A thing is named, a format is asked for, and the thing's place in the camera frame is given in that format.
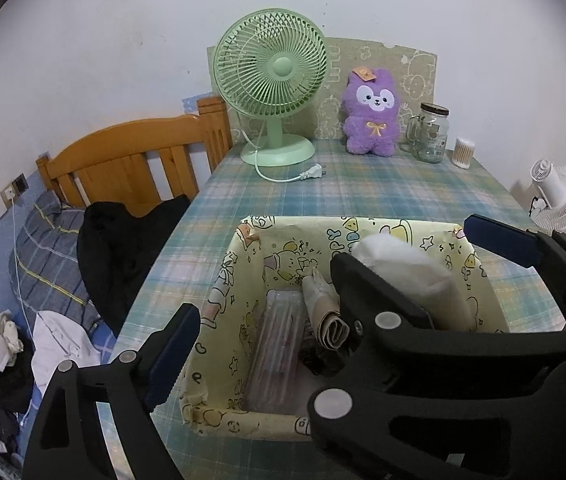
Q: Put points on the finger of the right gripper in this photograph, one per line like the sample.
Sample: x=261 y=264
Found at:
x=519 y=246
x=384 y=324

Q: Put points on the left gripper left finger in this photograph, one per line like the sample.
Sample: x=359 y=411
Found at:
x=168 y=351

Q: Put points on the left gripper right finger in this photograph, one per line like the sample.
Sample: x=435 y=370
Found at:
x=371 y=388

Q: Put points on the dark grey sock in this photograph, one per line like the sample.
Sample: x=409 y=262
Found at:
x=320 y=361

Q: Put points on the clear plastic package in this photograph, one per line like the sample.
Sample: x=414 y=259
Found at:
x=271 y=382

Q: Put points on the yellow cartoon fabric storage box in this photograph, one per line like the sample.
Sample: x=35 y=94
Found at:
x=240 y=379

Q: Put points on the white shirt on bed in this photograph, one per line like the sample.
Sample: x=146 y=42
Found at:
x=56 y=339

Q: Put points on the cotton swab container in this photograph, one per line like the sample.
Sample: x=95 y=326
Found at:
x=463 y=153

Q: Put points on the black garment on bed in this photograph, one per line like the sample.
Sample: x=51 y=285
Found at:
x=116 y=251

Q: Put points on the glass mason jar mug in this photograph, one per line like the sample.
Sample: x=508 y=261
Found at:
x=427 y=133

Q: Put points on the blue plaid pillow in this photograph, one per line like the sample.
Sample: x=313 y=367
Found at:
x=43 y=266

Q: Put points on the plaid blue green tablecloth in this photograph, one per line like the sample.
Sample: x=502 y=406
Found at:
x=396 y=187

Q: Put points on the purple plush bunny toy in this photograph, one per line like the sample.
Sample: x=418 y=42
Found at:
x=370 y=105

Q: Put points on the green desk fan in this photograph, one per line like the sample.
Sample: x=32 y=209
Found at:
x=269 y=65

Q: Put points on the white wall fan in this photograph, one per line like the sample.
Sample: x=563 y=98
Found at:
x=548 y=208

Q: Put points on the wall power outlet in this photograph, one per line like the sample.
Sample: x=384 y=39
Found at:
x=14 y=190

